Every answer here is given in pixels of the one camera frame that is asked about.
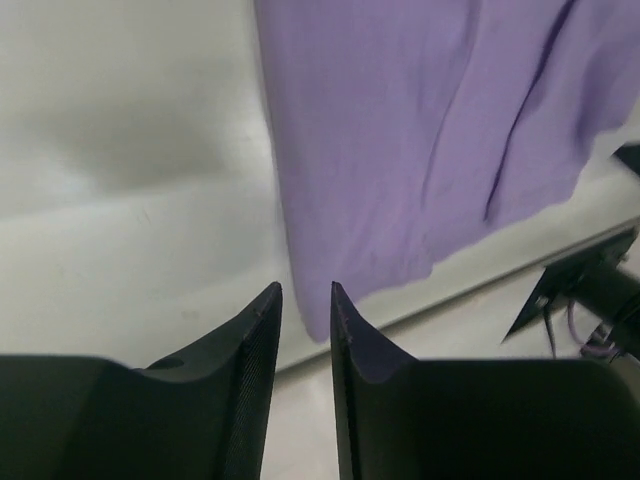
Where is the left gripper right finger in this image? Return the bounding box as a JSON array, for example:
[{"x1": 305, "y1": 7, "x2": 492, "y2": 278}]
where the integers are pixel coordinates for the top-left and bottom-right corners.
[{"x1": 331, "y1": 283, "x2": 639, "y2": 479}]

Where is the purple t-shirt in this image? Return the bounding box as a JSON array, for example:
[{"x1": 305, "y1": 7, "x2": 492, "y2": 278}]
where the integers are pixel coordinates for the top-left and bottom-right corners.
[{"x1": 254, "y1": 0, "x2": 639, "y2": 342}]

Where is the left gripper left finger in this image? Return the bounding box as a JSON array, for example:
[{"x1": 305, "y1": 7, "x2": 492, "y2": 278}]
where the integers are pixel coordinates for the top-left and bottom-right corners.
[{"x1": 1, "y1": 282, "x2": 283, "y2": 479}]

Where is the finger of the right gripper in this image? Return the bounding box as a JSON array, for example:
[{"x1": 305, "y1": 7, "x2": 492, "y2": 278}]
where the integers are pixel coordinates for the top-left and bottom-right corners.
[{"x1": 613, "y1": 142, "x2": 640, "y2": 177}]

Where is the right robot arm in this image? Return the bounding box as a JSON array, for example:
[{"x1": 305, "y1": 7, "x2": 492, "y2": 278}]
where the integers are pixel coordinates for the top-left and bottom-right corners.
[{"x1": 567, "y1": 225, "x2": 639, "y2": 357}]

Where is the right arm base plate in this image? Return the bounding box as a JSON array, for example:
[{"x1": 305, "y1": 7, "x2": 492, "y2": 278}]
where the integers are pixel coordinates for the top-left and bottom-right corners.
[{"x1": 499, "y1": 234, "x2": 636, "y2": 346}]

